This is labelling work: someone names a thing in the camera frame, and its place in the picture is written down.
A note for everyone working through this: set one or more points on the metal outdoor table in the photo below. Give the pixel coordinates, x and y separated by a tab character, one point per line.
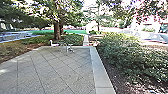
66	46

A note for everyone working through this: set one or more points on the metal outdoor chair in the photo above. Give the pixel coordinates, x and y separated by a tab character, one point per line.
53	42

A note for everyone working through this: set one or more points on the green outdoor canopy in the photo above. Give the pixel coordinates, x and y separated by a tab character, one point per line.
73	32

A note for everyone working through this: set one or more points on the leafy green tree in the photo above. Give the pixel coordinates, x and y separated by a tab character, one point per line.
57	16

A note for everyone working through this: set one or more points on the low green hedge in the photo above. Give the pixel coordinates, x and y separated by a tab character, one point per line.
40	40

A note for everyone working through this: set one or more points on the large green shrub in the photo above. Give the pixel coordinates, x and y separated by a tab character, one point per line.
133	55

